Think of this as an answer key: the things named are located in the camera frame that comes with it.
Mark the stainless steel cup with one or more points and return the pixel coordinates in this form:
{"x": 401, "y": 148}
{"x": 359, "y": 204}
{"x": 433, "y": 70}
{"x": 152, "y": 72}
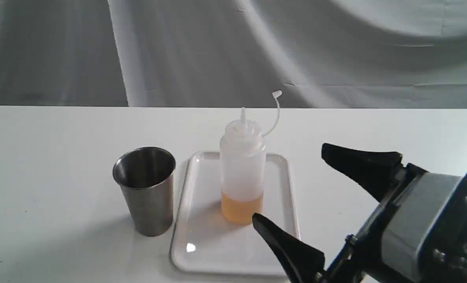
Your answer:
{"x": 146, "y": 178}

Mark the clear squeeze bottle with oil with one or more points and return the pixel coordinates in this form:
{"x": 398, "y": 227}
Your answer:
{"x": 242, "y": 166}

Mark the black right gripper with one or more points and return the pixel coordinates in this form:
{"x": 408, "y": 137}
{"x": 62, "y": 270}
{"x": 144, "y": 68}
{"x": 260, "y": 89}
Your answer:
{"x": 382, "y": 175}

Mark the white plastic tray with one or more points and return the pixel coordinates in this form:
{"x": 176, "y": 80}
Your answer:
{"x": 205, "y": 242}

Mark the white backdrop cloth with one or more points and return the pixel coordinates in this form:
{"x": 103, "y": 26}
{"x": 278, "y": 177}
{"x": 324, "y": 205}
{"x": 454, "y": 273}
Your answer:
{"x": 234, "y": 53}

